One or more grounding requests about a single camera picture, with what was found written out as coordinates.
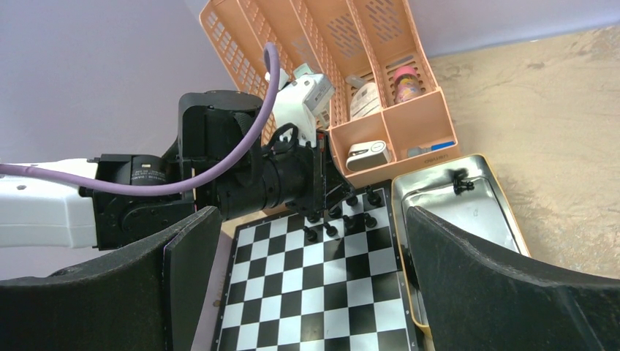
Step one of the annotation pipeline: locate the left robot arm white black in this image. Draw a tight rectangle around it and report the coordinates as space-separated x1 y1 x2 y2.
1 90 355 250

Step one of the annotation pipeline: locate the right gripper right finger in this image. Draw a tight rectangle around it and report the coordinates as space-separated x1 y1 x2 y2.
406 206 619 350

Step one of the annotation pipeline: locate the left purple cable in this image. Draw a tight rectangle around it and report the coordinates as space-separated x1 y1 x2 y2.
0 42 282 197

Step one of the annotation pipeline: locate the white stapler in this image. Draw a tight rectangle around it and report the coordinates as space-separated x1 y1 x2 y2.
345 140 393 172

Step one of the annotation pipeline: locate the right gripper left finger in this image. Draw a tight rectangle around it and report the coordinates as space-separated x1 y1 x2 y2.
1 207 222 350

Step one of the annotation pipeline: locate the pile of black chess pieces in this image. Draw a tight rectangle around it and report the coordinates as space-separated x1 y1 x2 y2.
453 169 475 196

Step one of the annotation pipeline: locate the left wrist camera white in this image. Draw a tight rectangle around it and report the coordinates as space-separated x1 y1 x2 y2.
272 63 335 148

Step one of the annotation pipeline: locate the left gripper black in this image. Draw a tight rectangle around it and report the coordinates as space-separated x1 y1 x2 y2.
218 140 355 220

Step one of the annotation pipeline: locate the peach plastic desk organizer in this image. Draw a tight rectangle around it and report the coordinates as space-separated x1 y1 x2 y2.
198 0 461 187

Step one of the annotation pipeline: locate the pink bottle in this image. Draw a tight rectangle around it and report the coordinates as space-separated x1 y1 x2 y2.
393 66 423 104

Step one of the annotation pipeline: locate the black white chess board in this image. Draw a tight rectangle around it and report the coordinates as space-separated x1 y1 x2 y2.
211 181 423 350

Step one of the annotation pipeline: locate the white paper pack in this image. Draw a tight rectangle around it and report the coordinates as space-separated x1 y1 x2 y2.
345 75 382 121

